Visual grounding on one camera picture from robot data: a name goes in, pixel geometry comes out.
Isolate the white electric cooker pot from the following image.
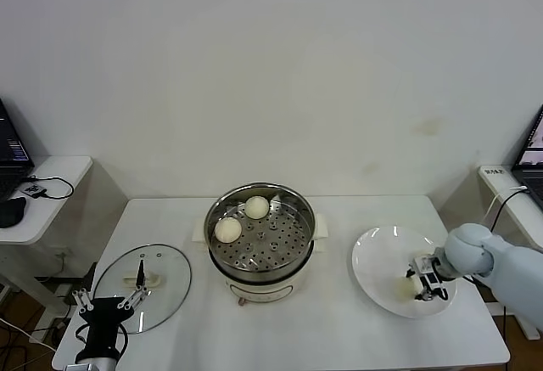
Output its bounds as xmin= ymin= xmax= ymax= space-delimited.
xmin=191 ymin=212 xmax=330 ymax=306

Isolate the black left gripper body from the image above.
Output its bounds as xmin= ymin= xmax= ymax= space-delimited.
xmin=79 ymin=296 xmax=136 ymax=360

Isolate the black laptop with dark screen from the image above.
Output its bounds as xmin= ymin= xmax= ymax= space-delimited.
xmin=0 ymin=98 xmax=35 ymax=202

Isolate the thin black looped cable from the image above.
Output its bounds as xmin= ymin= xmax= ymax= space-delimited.
xmin=23 ymin=175 xmax=75 ymax=201

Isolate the white round plate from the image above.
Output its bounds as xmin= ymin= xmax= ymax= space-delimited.
xmin=350 ymin=225 xmax=458 ymax=319

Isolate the black laptop with bright screen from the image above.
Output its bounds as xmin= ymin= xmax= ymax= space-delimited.
xmin=511 ymin=104 xmax=543 ymax=211

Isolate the perforated steel steamer basket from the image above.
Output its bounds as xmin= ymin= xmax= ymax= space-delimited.
xmin=203 ymin=183 xmax=317 ymax=284

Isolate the white side table with mouse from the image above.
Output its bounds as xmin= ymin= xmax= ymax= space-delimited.
xmin=0 ymin=155 xmax=93 ymax=319

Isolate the glass lid with cream handle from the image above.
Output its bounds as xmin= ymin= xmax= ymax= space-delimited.
xmin=92 ymin=243 xmax=193 ymax=334

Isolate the white steamed baozi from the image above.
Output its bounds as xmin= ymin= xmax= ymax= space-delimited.
xmin=244 ymin=195 xmax=270 ymax=220
xmin=214 ymin=217 xmax=244 ymax=245
xmin=392 ymin=276 xmax=419 ymax=302

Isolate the small black labelled device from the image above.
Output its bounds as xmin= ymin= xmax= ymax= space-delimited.
xmin=20 ymin=183 xmax=47 ymax=200

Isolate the white side table with label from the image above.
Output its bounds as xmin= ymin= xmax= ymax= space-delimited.
xmin=477 ymin=163 xmax=543 ymax=340

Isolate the white floor cable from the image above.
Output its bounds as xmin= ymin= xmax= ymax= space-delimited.
xmin=0 ymin=317 xmax=57 ymax=351

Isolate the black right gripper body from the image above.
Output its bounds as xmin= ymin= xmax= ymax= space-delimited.
xmin=413 ymin=253 xmax=451 ymax=301

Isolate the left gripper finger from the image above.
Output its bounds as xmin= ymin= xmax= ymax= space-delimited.
xmin=118 ymin=258 xmax=150 ymax=311
xmin=70 ymin=262 xmax=98 ymax=315

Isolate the black cable with adapter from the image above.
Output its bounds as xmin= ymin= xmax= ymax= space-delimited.
xmin=490 ymin=188 xmax=529 ymax=342

